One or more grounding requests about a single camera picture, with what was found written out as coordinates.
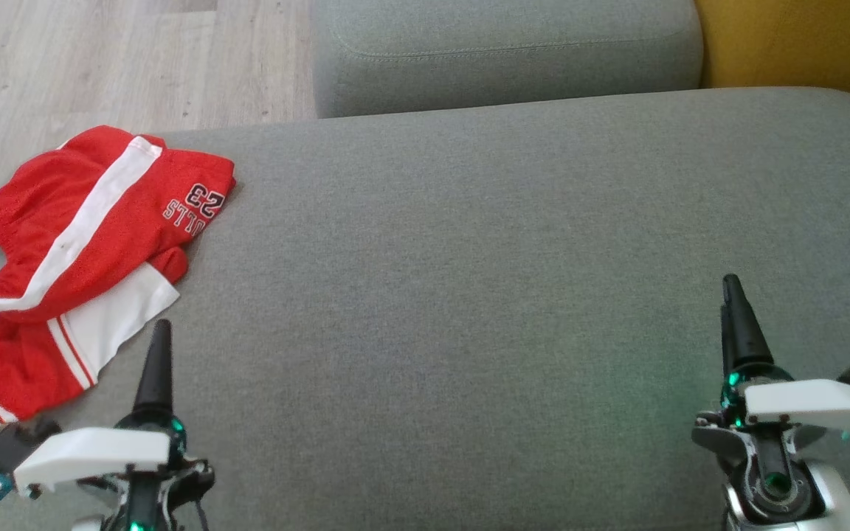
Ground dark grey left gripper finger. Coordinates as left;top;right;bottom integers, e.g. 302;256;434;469
134;319;175;415

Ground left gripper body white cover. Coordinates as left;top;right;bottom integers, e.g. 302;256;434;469
14;412;188;495

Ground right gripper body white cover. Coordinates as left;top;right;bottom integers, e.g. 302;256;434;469
720;363;850;434

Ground red jersey with white panel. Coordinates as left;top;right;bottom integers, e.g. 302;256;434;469
0;262;181;427

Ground red shorts with 23 print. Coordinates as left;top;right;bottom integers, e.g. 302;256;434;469
0;125;236;325

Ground large grey fabric sofa ottoman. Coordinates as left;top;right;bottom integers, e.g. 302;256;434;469
0;86;850;531

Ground yellow sofa back cushion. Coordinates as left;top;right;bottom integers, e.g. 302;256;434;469
694;0;850;119

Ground grey sofa seat cushion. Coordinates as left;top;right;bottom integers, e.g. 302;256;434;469
311;0;705;119

